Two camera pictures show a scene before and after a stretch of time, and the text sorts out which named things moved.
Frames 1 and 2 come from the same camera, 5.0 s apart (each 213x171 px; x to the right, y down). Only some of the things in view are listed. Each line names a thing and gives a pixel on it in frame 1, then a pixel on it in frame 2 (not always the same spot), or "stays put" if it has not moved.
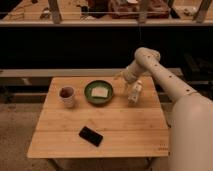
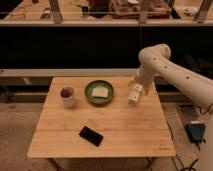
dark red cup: (66, 95) stays put
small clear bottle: (132, 97) stays put
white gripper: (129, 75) → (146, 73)
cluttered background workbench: (106, 12) stays put
